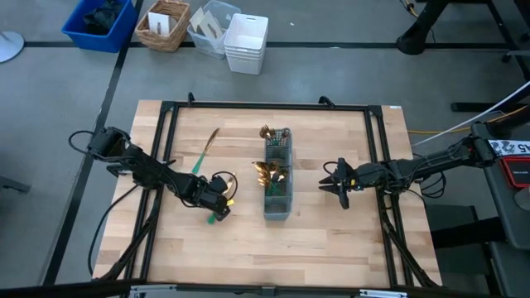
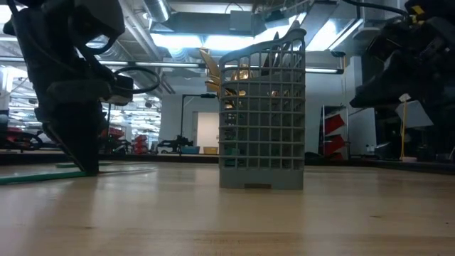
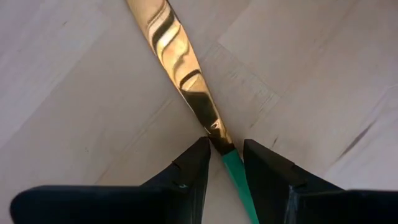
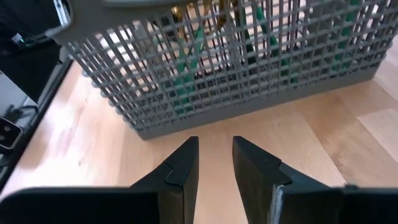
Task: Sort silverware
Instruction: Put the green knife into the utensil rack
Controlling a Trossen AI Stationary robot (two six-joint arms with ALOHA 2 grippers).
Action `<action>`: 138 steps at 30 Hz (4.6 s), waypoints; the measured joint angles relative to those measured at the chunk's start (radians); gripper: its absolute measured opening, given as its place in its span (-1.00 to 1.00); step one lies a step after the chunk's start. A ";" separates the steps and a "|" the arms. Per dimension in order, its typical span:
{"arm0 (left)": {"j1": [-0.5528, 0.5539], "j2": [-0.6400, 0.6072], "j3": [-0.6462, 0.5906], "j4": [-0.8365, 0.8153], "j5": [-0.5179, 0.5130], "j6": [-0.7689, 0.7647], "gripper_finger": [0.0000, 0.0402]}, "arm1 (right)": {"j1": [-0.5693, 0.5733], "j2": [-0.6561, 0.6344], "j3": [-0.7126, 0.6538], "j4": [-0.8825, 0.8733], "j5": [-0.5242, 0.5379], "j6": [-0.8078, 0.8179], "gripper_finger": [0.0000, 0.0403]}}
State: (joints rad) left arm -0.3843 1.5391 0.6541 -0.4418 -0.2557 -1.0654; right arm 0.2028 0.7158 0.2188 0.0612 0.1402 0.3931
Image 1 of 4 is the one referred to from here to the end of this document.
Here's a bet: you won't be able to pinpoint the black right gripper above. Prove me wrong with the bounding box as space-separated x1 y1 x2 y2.
319 157 377 210

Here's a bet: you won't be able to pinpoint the grey plastic cutlery caddy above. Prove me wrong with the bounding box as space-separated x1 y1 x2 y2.
263 127 294 222

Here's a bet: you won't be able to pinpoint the white stacked plastic bins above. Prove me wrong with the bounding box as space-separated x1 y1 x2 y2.
223 12 269 76

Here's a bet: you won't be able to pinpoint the clear plastic bin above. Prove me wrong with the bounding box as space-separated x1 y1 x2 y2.
186 0 242 59

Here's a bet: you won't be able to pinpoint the woven wicker basket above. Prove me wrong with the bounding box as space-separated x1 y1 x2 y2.
134 0 191 54

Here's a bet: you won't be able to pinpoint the black side table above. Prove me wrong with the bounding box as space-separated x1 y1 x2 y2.
470 119 530 252

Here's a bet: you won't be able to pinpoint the black floor stand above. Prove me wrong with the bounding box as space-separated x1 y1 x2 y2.
395 0 446 56

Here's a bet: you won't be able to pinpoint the beige cardboard pieces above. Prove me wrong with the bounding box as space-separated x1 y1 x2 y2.
189 7 224 41

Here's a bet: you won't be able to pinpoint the white printed label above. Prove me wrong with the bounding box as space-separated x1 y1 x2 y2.
487 139 530 157

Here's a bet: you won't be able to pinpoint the white card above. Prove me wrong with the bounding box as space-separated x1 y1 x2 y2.
147 11 171 36

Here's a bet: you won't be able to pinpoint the blue plastic bin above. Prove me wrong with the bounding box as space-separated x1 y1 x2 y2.
60 0 140 54

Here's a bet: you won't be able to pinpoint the dark cloth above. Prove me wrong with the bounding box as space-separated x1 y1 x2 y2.
81 0 125 36

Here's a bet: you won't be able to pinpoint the white round floor base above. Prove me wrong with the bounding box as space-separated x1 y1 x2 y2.
0 31 25 64

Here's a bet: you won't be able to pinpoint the silver metal bracket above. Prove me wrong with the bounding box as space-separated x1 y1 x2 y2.
359 288 409 298
128 284 177 298

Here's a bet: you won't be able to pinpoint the yellow floor cable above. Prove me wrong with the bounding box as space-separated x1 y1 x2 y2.
407 105 530 136

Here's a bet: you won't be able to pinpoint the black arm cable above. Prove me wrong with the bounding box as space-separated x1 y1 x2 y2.
86 184 140 277

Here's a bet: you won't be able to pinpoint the white cable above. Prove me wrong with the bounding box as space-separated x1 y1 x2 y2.
412 80 530 147

